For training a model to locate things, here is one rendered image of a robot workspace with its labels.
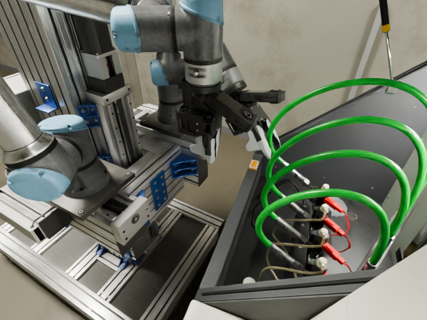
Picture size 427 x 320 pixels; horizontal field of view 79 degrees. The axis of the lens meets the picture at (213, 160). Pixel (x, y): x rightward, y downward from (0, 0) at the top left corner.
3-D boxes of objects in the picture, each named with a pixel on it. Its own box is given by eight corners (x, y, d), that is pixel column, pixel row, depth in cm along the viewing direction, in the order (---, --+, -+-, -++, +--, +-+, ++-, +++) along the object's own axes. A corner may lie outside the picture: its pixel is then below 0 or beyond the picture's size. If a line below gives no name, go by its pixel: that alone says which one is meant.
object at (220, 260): (250, 180, 122) (254, 152, 113) (260, 181, 121) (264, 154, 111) (200, 313, 77) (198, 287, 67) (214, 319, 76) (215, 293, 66)
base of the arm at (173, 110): (150, 120, 117) (147, 99, 111) (170, 106, 127) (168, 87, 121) (178, 128, 111) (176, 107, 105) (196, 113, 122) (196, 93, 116)
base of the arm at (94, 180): (49, 187, 83) (36, 163, 77) (88, 161, 93) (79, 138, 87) (82, 204, 77) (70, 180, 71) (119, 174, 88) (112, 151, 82)
